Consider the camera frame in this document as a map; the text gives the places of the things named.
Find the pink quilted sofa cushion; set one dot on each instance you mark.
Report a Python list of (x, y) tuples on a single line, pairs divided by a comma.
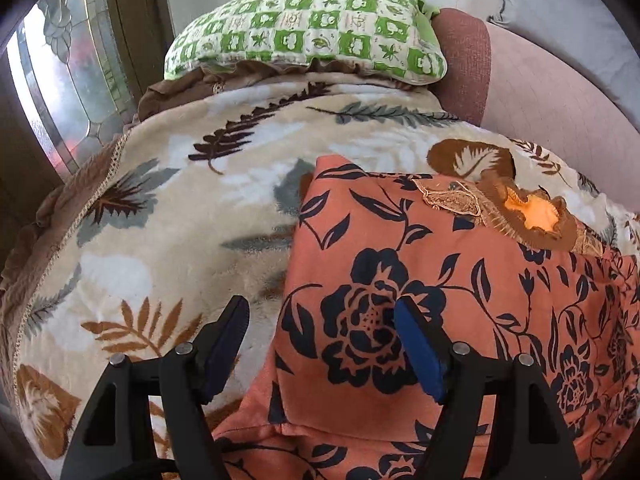
[(550, 90)]

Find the green checkered pillow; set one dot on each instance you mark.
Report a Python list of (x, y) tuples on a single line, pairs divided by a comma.
[(310, 20)]

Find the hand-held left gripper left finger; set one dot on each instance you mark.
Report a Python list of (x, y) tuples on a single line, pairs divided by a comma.
[(222, 355)]

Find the stained glass window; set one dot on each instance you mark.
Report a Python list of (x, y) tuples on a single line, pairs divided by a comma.
[(65, 75)]

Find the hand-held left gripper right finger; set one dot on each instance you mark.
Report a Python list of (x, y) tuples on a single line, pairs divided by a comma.
[(420, 352)]

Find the leaf print fleece blanket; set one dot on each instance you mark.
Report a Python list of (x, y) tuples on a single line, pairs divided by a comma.
[(175, 220)]

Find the orange floral garment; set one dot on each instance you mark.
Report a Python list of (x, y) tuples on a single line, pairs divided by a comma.
[(350, 240)]

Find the brown wooden window frame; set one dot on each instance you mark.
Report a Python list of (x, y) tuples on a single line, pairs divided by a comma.
[(140, 10)]

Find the grey pillow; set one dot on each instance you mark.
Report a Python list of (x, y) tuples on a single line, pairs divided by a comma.
[(560, 5)]

